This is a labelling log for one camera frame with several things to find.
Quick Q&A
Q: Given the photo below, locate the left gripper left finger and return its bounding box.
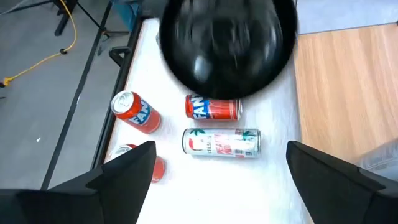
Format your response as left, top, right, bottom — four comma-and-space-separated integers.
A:
0, 141, 157, 224

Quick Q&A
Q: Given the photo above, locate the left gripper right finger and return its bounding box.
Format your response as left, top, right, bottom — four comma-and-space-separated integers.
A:
285, 141, 398, 224

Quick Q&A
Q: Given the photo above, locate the wooden shelf with black legs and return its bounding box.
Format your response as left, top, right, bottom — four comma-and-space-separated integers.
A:
294, 20, 398, 187

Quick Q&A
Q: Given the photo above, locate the red Fanta can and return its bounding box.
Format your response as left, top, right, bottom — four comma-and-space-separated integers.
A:
110, 90, 162, 135
185, 94, 244, 122
108, 143, 167, 184

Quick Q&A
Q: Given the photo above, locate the thin black tripod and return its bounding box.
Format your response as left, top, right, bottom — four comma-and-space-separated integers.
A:
76, 0, 131, 40

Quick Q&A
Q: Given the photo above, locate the thick black stand base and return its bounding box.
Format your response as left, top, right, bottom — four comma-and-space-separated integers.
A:
52, 0, 80, 37

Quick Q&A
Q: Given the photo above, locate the person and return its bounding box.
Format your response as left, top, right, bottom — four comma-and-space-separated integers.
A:
109, 0, 142, 25

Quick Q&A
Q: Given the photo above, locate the yellow floor cable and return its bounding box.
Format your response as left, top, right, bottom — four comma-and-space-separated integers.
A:
0, 0, 78, 88

